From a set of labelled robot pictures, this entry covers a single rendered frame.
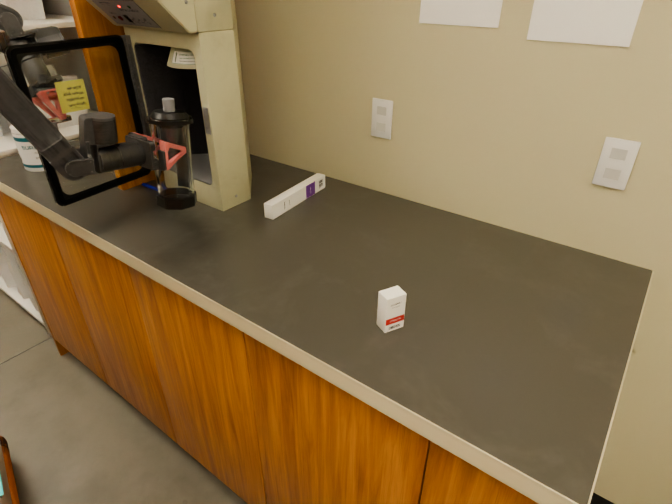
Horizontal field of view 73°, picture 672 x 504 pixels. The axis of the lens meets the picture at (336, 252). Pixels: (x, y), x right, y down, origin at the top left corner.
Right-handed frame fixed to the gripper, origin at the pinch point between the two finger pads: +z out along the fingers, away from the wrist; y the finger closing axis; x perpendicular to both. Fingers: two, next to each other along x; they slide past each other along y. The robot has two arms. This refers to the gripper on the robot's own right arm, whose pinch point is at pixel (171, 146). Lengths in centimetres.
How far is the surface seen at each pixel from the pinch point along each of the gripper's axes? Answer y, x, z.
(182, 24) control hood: -2.9, -28.0, 4.0
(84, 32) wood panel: 34.2, -23.9, 0.2
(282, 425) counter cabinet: -49, 54, -11
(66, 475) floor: 34, 119, -33
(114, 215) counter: 19.8, 22.5, -7.3
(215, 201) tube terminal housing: -0.1, 18.0, 12.8
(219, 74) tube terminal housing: -2.9, -16.9, 14.1
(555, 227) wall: -84, 14, 55
